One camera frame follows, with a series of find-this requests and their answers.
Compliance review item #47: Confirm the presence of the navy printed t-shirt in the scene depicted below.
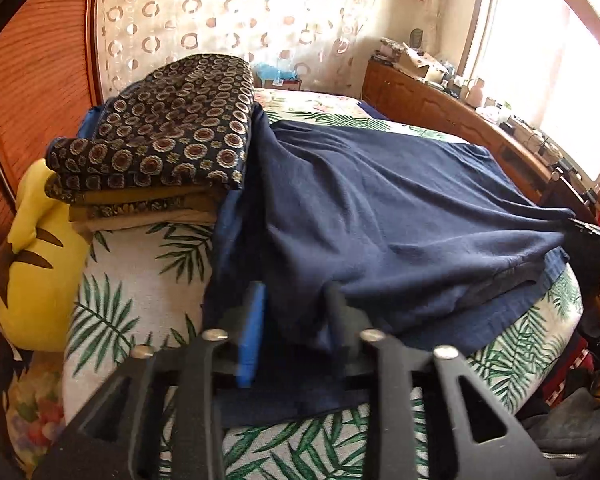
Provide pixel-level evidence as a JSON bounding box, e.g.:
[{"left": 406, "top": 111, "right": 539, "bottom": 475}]
[{"left": 202, "top": 110, "right": 572, "bottom": 423}]

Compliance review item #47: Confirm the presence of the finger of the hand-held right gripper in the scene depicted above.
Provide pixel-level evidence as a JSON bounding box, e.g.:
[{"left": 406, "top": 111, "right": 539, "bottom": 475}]
[{"left": 564, "top": 217, "right": 600, "bottom": 262}]

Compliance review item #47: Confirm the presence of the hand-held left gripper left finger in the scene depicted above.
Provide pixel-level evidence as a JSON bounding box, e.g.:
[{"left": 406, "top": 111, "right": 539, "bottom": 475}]
[{"left": 32, "top": 280, "right": 268, "bottom": 480}]

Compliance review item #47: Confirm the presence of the floral quilt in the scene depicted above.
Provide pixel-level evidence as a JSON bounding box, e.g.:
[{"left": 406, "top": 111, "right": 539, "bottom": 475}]
[{"left": 252, "top": 87, "right": 381, "bottom": 123}]

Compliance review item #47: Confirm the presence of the yellow plush toy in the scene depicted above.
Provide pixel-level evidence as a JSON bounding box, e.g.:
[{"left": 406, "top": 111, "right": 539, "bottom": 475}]
[{"left": 0, "top": 159, "right": 93, "bottom": 353}]

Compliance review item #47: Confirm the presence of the folded mustard cloth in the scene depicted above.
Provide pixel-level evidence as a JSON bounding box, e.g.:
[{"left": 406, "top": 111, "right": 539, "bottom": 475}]
[{"left": 69, "top": 184, "right": 228, "bottom": 235}]

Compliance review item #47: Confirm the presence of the pink bottle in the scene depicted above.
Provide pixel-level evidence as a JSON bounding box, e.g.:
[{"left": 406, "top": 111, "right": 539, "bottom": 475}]
[{"left": 467, "top": 79, "right": 487, "bottom": 108}]

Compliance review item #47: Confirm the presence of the cardboard box with blue bags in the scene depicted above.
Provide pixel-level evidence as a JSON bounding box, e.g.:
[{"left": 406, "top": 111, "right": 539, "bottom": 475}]
[{"left": 254, "top": 59, "right": 302, "bottom": 92}]

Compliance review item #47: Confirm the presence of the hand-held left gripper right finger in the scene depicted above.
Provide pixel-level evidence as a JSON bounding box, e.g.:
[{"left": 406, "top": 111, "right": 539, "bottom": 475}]
[{"left": 325, "top": 282, "right": 558, "bottom": 480}]

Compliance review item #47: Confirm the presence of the sheer circle-patterned curtain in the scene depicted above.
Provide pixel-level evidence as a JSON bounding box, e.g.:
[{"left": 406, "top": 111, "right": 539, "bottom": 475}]
[{"left": 92, "top": 0, "right": 383, "bottom": 107}]

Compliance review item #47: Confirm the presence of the colourful floral pillow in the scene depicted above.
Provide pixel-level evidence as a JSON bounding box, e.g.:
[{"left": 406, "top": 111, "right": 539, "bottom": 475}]
[{"left": 6, "top": 352, "right": 67, "bottom": 476}]

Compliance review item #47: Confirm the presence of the low wooden cabinet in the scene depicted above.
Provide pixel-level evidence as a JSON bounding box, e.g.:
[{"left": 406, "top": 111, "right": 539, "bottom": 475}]
[{"left": 362, "top": 56, "right": 598, "bottom": 223}]

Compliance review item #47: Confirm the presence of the open cardboard box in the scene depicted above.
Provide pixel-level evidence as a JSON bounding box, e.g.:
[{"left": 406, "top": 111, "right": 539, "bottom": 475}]
[{"left": 396, "top": 42, "right": 450, "bottom": 85}]

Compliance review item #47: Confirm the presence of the wooden slatted wardrobe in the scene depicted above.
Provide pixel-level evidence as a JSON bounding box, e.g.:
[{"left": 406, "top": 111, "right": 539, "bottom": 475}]
[{"left": 0, "top": 0, "right": 103, "bottom": 411}]

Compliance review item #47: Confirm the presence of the dark circle-patterned folded cloth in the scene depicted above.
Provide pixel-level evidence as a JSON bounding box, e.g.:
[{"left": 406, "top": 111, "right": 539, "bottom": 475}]
[{"left": 45, "top": 54, "right": 257, "bottom": 205}]

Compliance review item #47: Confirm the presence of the window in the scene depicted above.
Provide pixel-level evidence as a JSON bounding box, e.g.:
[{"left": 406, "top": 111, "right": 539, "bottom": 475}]
[{"left": 457, "top": 0, "right": 600, "bottom": 198}]

